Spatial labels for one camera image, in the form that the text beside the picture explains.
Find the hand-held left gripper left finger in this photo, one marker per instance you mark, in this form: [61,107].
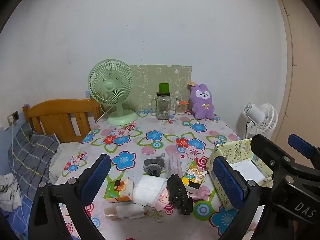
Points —
[96,177]

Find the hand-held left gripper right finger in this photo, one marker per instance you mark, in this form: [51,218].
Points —
[228,182]

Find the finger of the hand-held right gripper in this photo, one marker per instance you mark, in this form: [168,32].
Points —
[265,150]
[300,145]

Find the yellow-green patterned box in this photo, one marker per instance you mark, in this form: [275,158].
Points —
[260,166]

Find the green orange tissue packet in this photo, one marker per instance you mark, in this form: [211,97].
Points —
[115,192]

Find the yellow cartoon tissue packet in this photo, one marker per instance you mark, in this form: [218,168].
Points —
[193,176]

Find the white tissue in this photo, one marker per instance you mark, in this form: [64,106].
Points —
[127,210]

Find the black plastic bag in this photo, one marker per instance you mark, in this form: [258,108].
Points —
[178,195]

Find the white tissue pack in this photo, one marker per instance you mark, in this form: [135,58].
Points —
[147,188]

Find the clear plastic packet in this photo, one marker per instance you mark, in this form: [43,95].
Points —
[173,165]

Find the pink cartoon packet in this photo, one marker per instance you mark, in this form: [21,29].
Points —
[162,200]

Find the white floor fan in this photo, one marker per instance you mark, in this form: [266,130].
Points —
[262,120]

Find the white bedding cloth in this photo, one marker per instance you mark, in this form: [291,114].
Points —
[62,160]

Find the grey plaid pillow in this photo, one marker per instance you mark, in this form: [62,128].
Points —
[30,155]

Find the floral tablecloth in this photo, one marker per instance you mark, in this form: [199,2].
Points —
[150,125]

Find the purple plush bunny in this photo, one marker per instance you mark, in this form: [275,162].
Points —
[202,105]

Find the beige door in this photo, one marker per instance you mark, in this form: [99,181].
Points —
[300,67]

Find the wooden bed headboard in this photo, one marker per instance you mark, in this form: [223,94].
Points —
[57,110]

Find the crumpled grey white cloth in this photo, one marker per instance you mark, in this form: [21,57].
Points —
[10,192]

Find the cotton swab jar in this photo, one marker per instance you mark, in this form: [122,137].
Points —
[180,108]

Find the blue checked bed sheet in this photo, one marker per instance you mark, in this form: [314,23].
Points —
[17,220]

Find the green desk fan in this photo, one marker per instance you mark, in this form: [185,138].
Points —
[110,85]

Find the glass jar mug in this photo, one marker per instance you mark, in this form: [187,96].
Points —
[163,107]

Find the green plastic cup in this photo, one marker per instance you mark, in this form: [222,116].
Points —
[164,88]

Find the green patterned board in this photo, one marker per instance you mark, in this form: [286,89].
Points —
[155,77]

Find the wall socket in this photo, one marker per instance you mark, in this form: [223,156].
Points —
[15,116]

